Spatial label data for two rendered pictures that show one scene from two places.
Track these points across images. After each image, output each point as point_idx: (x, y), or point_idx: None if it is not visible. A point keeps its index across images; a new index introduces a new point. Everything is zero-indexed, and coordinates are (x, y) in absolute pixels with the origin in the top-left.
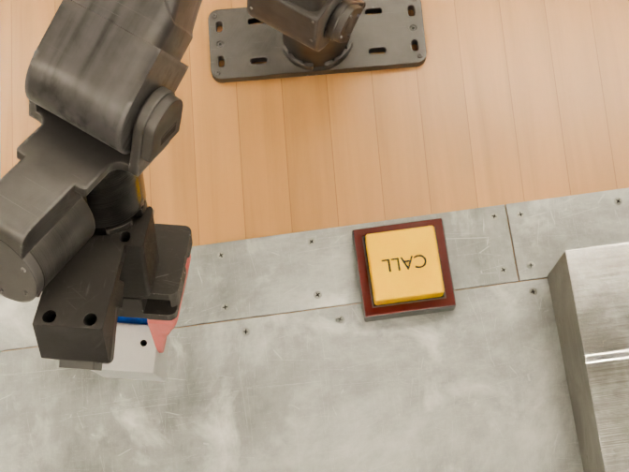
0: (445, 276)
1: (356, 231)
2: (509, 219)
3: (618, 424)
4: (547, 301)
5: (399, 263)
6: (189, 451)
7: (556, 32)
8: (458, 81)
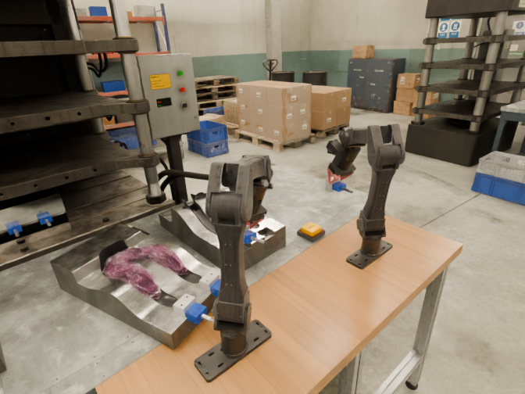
0: (302, 232)
1: (324, 230)
2: (301, 248)
3: None
4: None
5: (312, 226)
6: (316, 207)
7: (326, 280)
8: (335, 262)
